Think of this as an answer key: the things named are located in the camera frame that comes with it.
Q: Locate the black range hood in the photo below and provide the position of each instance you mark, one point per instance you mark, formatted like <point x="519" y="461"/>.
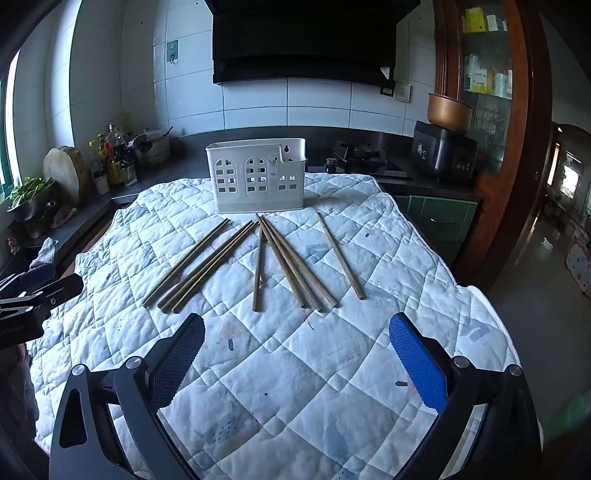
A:
<point x="300" y="37"/>

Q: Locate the black wall switch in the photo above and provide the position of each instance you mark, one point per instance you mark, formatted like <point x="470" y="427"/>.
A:
<point x="387" y="91"/>

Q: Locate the small clear bottle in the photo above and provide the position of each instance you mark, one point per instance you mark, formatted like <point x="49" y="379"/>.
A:
<point x="129" y="171"/>

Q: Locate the green wall hook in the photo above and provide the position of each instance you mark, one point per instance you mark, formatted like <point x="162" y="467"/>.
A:
<point x="172" y="46"/>

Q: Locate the dark yellow-labelled sauce bottle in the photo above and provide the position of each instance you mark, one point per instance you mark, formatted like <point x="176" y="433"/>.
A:
<point x="115" y="171"/>

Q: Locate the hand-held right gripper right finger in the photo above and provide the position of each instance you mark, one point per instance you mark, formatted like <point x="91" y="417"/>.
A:
<point x="418" y="364"/>

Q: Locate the round wooden cutting board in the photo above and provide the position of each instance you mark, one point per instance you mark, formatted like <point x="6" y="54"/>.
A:
<point x="64" y="173"/>

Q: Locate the steel cooking pot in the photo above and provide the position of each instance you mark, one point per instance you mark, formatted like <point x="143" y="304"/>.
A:
<point x="154" y="152"/>

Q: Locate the yellow box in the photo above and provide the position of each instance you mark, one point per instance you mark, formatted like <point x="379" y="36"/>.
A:
<point x="474" y="19"/>

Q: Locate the white-labelled bottle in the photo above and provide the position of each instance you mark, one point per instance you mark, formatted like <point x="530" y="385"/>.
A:
<point x="99" y="177"/>

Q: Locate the white plastic utensil holder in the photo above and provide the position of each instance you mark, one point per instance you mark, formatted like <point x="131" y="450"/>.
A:
<point x="240" y="184"/>

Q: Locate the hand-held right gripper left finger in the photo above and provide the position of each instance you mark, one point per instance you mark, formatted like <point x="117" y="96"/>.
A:
<point x="178" y="360"/>

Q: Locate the copper inner pot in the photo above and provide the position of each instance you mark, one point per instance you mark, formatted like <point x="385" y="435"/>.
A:
<point x="450" y="113"/>

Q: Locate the metal bowl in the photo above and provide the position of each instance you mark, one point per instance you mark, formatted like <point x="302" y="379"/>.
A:
<point x="27" y="210"/>

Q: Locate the wooden glass-door cabinet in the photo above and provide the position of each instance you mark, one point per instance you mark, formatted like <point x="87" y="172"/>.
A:
<point x="517" y="138"/>

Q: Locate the green drawer cabinet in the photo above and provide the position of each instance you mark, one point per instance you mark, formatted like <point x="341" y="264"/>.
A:
<point x="438" y="217"/>

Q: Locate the white wall socket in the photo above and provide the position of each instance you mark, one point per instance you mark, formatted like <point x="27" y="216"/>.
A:
<point x="403" y="92"/>

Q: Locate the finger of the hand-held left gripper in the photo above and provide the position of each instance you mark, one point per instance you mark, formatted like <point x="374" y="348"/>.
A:
<point x="27" y="308"/>
<point x="55" y="287"/>

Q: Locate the black gas stove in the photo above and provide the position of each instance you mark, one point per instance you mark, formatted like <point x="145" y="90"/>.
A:
<point x="360" y="154"/>

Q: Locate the window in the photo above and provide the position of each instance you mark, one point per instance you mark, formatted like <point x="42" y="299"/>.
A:
<point x="11" y="115"/>

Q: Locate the black rice cooker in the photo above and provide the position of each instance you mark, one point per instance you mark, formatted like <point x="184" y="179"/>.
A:
<point x="443" y="152"/>

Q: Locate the white quilted blanket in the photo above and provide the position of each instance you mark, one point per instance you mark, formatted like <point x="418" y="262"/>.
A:
<point x="295" y="369"/>

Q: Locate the white dish cloth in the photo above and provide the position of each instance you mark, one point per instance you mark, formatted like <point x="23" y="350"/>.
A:
<point x="44" y="254"/>

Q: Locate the wooden chopstick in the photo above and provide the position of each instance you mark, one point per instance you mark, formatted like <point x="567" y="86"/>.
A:
<point x="300" y="262"/>
<point x="281" y="261"/>
<point x="291" y="262"/>
<point x="215" y="267"/>
<point x="187" y="262"/>
<point x="340" y="255"/>
<point x="206" y="264"/>
<point x="258" y="267"/>

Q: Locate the tall clear oil bottle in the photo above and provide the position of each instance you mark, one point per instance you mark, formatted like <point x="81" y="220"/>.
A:
<point x="112" y="136"/>

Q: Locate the white and green box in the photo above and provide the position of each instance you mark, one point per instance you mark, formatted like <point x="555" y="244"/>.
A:
<point x="475" y="74"/>

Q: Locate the person's left forearm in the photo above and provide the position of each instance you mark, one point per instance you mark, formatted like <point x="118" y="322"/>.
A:
<point x="21" y="392"/>

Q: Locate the green leafy vegetables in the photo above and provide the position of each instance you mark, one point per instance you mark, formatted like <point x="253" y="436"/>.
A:
<point x="30" y="188"/>

